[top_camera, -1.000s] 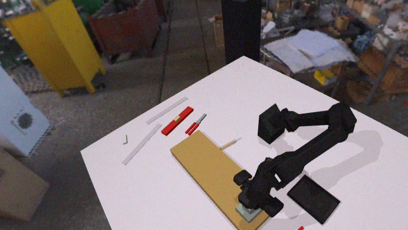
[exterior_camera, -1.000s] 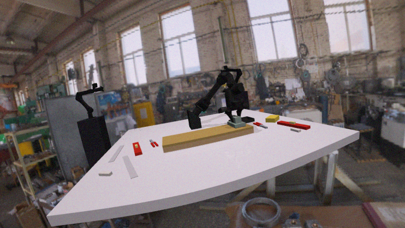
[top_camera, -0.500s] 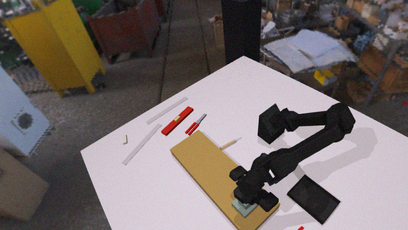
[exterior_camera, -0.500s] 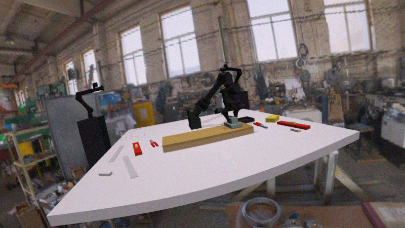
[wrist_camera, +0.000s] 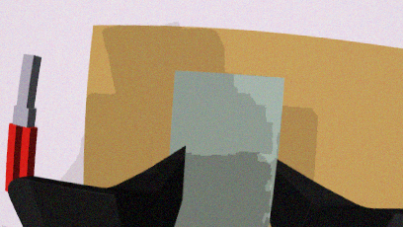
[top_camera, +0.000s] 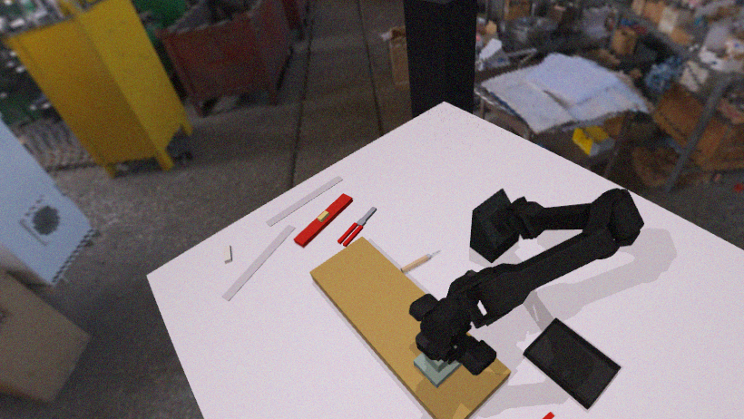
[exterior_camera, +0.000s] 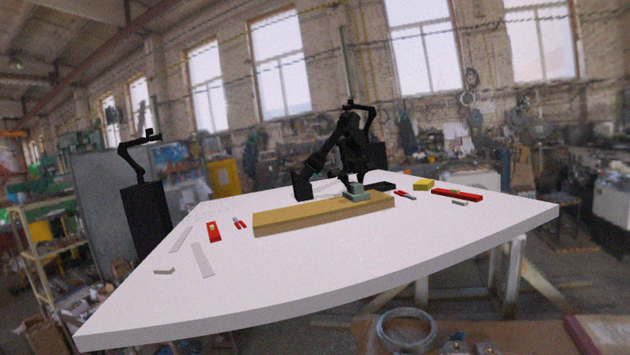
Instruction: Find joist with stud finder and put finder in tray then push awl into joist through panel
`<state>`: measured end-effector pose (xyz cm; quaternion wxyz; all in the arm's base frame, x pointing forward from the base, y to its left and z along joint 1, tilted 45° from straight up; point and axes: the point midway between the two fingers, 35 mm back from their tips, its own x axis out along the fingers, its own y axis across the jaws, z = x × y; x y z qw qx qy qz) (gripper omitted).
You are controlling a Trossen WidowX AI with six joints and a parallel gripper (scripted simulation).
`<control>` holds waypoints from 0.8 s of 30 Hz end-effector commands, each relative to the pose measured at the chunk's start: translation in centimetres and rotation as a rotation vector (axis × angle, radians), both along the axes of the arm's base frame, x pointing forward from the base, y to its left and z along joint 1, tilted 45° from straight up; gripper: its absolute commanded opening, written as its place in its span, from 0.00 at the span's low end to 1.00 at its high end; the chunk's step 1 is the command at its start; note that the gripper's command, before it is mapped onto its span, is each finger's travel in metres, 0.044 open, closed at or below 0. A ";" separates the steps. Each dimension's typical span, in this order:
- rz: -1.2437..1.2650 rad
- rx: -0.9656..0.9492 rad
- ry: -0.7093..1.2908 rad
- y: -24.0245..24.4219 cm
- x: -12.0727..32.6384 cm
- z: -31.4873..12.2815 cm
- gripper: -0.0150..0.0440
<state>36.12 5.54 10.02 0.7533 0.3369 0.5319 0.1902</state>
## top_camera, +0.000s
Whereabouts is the red rectangular block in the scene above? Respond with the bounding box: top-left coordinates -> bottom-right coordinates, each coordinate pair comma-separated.
294,193 -> 353,248

